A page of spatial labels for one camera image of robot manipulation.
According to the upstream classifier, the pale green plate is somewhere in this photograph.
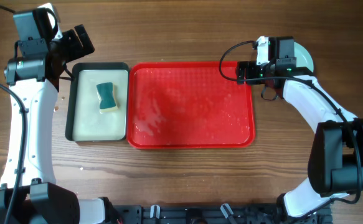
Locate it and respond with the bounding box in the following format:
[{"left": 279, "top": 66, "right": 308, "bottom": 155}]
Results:
[{"left": 294, "top": 42, "right": 314, "bottom": 72}]

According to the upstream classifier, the green yellow sponge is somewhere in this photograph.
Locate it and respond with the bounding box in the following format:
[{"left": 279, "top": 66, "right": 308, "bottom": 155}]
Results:
[{"left": 97, "top": 82, "right": 118, "bottom": 113}]

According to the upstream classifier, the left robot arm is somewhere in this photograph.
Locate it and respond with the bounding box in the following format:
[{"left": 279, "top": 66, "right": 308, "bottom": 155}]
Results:
[{"left": 0, "top": 25, "right": 111, "bottom": 223}]

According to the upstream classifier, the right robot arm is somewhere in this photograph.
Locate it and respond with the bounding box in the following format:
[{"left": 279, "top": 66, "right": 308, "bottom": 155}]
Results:
[{"left": 236, "top": 62, "right": 363, "bottom": 220}]

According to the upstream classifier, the black water tray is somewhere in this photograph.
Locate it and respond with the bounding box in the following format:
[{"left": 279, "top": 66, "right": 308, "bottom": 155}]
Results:
[{"left": 65, "top": 62, "right": 129, "bottom": 142}]

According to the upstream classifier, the red serving tray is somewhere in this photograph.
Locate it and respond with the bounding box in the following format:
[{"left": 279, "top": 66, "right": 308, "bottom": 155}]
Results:
[{"left": 126, "top": 62, "right": 255, "bottom": 149}]

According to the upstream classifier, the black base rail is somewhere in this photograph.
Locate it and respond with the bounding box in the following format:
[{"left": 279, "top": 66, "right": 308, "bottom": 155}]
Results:
[{"left": 115, "top": 203, "right": 333, "bottom": 224}]

